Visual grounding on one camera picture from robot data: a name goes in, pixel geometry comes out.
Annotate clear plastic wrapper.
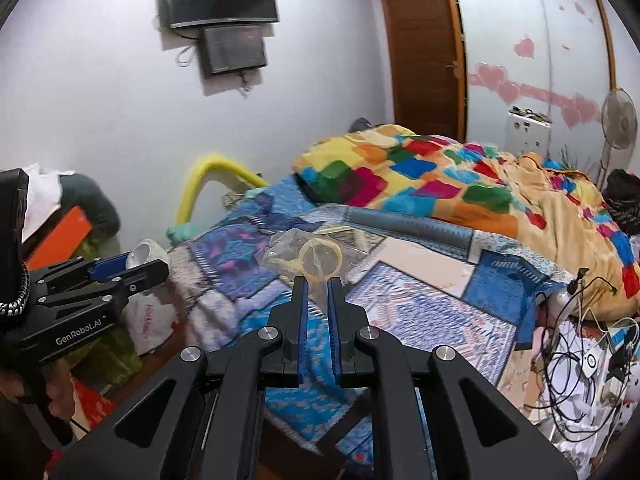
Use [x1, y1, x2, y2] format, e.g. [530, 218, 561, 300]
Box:
[255, 223, 384, 285]

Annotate white tape roll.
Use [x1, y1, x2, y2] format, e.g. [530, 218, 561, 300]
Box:
[125, 238, 170, 270]

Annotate person's left hand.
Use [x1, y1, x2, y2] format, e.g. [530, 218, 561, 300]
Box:
[1, 359, 75, 422]

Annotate orange box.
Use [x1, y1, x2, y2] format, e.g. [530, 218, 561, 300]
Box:
[26, 206, 92, 270]

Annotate white plastic shopping bag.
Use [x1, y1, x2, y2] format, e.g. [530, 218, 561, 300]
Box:
[124, 294, 178, 356]

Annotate white cloth pile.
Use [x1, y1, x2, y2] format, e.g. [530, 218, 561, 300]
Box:
[22, 162, 74, 242]

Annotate blue patchwork bedspread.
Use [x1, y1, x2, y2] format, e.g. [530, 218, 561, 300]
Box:
[167, 173, 576, 466]

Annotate colourful squares blanket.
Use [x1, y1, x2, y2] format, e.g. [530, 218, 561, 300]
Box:
[293, 125, 639, 321]

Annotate white small cabinet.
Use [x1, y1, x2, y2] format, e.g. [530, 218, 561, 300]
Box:
[504, 106, 551, 156]

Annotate black striped bag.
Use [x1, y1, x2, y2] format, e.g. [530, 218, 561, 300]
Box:
[603, 169, 640, 236]

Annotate white standing fan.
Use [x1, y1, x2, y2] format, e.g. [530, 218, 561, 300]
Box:
[596, 88, 638, 188]

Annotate brown wooden door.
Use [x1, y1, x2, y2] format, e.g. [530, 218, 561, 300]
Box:
[381, 0, 466, 142]

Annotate white sliding wardrobe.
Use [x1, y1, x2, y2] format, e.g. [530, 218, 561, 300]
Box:
[458, 0, 610, 172]

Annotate yellow foam bed rail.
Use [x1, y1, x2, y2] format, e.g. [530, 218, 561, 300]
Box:
[174, 155, 271, 226]

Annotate tangled black cables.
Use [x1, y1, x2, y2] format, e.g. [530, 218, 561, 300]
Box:
[534, 266, 640, 426]

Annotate small black wall monitor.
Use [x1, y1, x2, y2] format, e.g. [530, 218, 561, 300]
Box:
[198, 25, 267, 78]

